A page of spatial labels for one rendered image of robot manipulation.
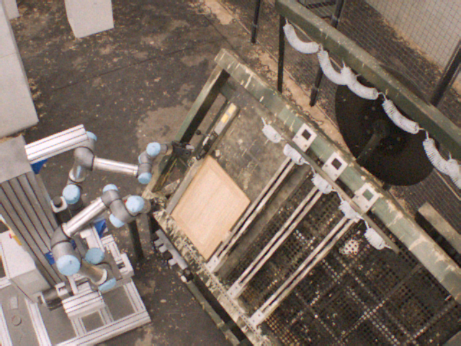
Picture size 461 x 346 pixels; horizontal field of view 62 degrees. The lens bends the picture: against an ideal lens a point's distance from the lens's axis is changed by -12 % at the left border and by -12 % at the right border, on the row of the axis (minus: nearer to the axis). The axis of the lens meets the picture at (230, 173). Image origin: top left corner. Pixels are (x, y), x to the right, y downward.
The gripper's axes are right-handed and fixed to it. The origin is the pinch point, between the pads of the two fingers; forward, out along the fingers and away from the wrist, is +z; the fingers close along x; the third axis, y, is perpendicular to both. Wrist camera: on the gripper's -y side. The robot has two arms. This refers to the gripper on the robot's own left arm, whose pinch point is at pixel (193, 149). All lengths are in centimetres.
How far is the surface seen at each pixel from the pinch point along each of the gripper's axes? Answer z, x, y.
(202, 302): 45, 130, -10
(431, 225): 29, -12, -151
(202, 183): 10.5, 21.9, -6.2
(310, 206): 5, 1, -87
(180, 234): 7, 63, -1
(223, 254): 5, 56, -42
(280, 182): 5, -4, -65
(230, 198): 10.5, 21.9, -30.8
